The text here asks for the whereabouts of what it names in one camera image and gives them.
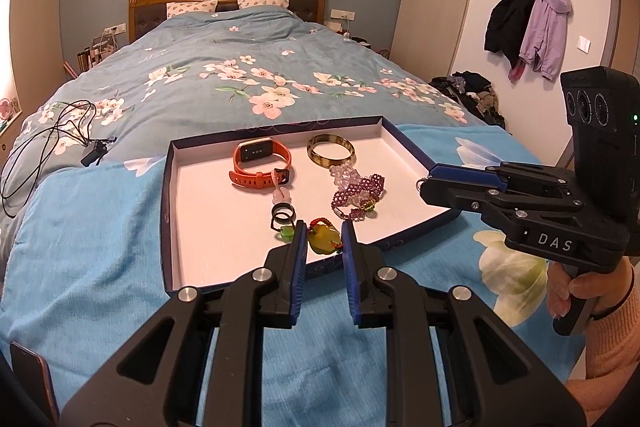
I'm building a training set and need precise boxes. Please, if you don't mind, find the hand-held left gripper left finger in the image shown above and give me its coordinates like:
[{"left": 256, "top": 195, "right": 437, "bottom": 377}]
[{"left": 59, "top": 219, "right": 308, "bottom": 427}]

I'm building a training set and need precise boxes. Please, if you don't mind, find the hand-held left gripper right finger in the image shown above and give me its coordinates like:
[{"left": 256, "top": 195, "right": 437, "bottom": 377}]
[{"left": 341, "top": 219, "right": 587, "bottom": 427}]

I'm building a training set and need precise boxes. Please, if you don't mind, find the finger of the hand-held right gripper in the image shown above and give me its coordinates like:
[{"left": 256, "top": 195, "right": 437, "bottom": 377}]
[
  {"left": 428, "top": 161, "right": 580, "bottom": 196},
  {"left": 418, "top": 179, "right": 584, "bottom": 232}
]

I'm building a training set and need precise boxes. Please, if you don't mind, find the yellow jade pendant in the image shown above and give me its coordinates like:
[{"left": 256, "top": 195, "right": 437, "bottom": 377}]
[{"left": 307, "top": 217, "right": 346, "bottom": 256}]

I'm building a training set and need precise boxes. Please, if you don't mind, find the purple bead bracelet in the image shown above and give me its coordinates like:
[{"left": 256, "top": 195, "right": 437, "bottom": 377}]
[{"left": 330, "top": 174, "right": 386, "bottom": 222}]

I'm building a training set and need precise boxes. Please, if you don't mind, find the pink stone pendant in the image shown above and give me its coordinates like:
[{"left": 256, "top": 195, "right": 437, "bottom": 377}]
[{"left": 272, "top": 169, "right": 294, "bottom": 204}]

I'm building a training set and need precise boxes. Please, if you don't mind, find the dark blue shallow tray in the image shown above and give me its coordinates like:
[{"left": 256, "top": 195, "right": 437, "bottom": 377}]
[{"left": 160, "top": 116, "right": 463, "bottom": 299}]

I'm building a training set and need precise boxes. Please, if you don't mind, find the clear crystal bead bracelet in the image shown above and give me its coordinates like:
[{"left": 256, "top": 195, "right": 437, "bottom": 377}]
[{"left": 327, "top": 161, "right": 372, "bottom": 190}]

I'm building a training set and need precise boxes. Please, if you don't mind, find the person's right forearm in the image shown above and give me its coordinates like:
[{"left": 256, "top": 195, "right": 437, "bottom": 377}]
[{"left": 565, "top": 267, "right": 640, "bottom": 425}]

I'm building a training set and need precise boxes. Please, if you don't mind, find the person's right hand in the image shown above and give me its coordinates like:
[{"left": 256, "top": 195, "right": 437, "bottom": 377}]
[{"left": 545, "top": 256, "right": 636, "bottom": 319}]

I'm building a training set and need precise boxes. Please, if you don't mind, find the pile of dark clothes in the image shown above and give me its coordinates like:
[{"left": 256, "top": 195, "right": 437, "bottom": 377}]
[{"left": 430, "top": 71, "right": 507, "bottom": 128}]

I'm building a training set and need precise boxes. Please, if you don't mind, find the brown horn bangle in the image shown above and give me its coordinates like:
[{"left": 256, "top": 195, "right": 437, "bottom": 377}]
[{"left": 306, "top": 133, "right": 356, "bottom": 169}]

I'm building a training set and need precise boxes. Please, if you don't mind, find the orange smart watch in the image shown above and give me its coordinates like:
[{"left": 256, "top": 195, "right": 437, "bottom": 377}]
[{"left": 228, "top": 139, "right": 294, "bottom": 192}]

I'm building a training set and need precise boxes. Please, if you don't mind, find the purple jacket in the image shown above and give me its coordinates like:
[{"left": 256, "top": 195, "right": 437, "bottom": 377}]
[{"left": 509, "top": 0, "right": 573, "bottom": 83}]

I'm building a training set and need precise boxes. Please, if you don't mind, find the black coat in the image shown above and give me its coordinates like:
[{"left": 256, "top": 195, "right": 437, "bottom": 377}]
[{"left": 484, "top": 0, "right": 536, "bottom": 66}]

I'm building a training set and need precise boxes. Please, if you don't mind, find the cluttered bedside table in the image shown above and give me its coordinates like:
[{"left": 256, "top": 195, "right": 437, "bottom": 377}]
[
  {"left": 325, "top": 18, "right": 394, "bottom": 58},
  {"left": 62, "top": 24, "right": 130, "bottom": 80}
]

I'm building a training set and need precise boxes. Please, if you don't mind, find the floral blue quilt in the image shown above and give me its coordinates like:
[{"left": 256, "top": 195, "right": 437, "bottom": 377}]
[{"left": 0, "top": 4, "right": 512, "bottom": 228}]

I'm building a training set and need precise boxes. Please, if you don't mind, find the patterned pillow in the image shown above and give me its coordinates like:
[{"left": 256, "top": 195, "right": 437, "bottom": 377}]
[
  {"left": 166, "top": 0, "right": 220, "bottom": 20},
  {"left": 236, "top": 0, "right": 291, "bottom": 12}
]

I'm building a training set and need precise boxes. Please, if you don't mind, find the smartphone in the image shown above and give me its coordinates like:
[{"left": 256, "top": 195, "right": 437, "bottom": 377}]
[{"left": 10, "top": 341, "right": 61, "bottom": 424}]

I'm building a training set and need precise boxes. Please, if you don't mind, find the wooden headboard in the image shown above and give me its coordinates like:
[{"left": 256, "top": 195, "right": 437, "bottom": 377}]
[{"left": 127, "top": 0, "right": 329, "bottom": 46}]

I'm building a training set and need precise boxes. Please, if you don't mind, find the black cable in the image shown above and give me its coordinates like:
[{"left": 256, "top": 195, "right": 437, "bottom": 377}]
[{"left": 0, "top": 101, "right": 119, "bottom": 219}]

